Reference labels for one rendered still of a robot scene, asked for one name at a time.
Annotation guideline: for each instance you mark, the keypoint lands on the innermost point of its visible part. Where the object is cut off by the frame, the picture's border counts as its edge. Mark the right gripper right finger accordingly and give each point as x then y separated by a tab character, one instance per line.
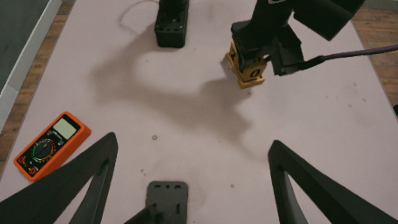
338	204

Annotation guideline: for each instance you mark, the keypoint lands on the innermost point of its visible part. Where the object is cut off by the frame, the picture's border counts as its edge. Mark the wooden number cube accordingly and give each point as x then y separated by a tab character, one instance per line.
233	54
254	70

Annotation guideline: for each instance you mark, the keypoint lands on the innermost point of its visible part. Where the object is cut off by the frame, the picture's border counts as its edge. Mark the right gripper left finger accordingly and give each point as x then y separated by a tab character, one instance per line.
43	201

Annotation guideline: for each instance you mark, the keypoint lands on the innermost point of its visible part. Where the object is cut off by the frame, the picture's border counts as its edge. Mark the orange digital multimeter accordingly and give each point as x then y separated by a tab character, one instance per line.
52	147

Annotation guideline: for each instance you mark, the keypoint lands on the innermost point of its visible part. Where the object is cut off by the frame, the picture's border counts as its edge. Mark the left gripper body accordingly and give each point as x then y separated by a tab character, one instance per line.
267	33

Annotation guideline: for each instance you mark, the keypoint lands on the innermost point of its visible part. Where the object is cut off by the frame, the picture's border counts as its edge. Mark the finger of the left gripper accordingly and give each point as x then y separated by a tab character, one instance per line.
244	60
267	59

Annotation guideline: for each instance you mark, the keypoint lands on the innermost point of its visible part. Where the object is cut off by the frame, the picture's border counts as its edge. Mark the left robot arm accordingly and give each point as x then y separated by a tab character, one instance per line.
325	17

